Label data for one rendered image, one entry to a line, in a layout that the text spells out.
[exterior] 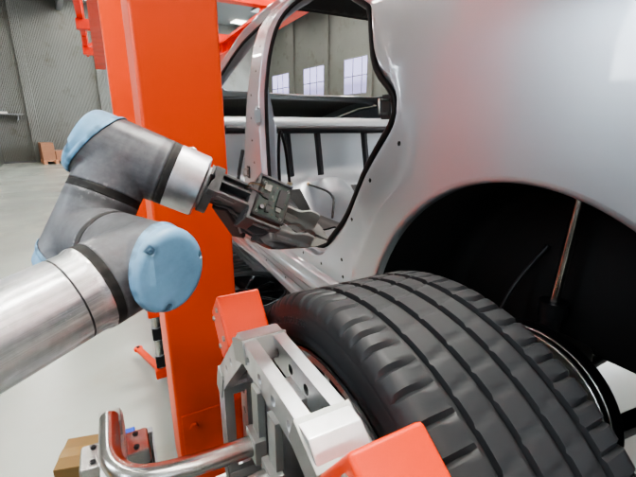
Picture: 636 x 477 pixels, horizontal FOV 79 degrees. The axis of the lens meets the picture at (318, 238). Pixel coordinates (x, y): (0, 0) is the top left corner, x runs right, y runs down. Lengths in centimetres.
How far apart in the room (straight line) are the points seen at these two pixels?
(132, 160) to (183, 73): 34
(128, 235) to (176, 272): 6
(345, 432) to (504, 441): 15
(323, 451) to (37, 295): 28
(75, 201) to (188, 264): 18
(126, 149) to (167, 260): 19
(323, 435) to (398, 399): 8
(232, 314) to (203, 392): 41
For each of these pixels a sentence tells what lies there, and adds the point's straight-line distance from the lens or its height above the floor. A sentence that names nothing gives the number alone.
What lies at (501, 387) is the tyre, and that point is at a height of 114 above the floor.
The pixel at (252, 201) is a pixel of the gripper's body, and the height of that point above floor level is 130.
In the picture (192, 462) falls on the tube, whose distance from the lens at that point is 56.
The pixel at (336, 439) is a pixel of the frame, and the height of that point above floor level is 111.
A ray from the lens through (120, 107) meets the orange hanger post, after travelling 276.
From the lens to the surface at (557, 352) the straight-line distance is 87.
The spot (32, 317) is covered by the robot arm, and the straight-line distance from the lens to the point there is 39.
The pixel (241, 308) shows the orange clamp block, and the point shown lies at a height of 111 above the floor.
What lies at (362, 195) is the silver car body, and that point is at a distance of 108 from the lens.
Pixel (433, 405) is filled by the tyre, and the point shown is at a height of 114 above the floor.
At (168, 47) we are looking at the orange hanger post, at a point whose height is 154.
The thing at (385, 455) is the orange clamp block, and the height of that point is 116.
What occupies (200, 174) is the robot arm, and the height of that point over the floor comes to 134.
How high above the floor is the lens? 140
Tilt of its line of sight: 16 degrees down
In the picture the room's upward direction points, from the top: straight up
